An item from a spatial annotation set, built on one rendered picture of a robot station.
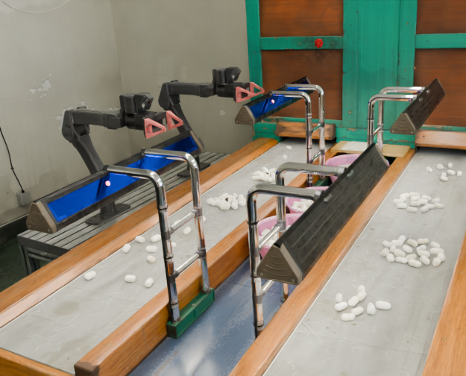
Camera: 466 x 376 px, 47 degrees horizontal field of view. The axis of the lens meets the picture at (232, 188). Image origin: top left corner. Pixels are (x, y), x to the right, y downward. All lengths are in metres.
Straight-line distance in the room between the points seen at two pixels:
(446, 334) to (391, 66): 1.52
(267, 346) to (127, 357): 0.33
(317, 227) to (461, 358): 0.43
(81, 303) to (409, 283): 0.88
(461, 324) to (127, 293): 0.85
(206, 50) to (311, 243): 3.11
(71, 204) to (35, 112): 2.76
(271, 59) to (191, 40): 1.37
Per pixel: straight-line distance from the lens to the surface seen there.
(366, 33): 2.58
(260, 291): 1.24
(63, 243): 2.08
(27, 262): 2.27
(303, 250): 0.94
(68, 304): 1.54
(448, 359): 1.24
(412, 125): 1.77
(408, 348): 1.29
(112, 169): 1.33
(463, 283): 1.51
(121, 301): 1.50
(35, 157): 4.02
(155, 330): 1.40
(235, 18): 3.81
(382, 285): 1.51
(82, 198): 1.28
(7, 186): 3.91
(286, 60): 2.72
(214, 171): 2.35
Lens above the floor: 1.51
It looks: 20 degrees down
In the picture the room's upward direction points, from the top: 4 degrees counter-clockwise
